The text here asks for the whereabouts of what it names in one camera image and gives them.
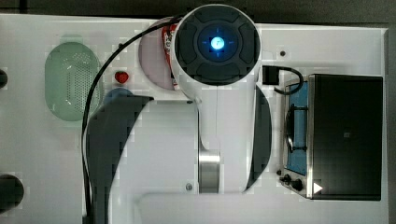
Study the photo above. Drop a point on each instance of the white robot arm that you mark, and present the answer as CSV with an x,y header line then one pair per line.
x,y
215,58

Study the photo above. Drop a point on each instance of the grey round plate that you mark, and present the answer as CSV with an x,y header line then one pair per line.
x,y
151,54

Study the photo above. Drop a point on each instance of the small red strawberry toy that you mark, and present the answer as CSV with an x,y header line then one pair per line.
x,y
122,77

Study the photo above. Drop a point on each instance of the blue small bowl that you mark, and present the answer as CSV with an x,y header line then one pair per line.
x,y
117,96

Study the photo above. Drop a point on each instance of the red ketchup bottle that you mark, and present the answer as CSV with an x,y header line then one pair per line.
x,y
167,35

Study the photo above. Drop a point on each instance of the green perforated colander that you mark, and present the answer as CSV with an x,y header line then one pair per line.
x,y
70,69

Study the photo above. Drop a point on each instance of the silver black toaster oven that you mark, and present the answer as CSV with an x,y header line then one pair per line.
x,y
333,138

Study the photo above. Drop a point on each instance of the black round object upper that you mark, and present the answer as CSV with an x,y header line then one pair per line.
x,y
3,79

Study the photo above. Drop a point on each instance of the black round object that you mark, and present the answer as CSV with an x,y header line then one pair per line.
x,y
11,192
3,79

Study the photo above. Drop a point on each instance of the black round object lower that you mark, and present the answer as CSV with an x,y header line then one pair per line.
x,y
11,192

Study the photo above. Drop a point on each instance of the black connector with cable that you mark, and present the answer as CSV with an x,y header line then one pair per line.
x,y
270,76

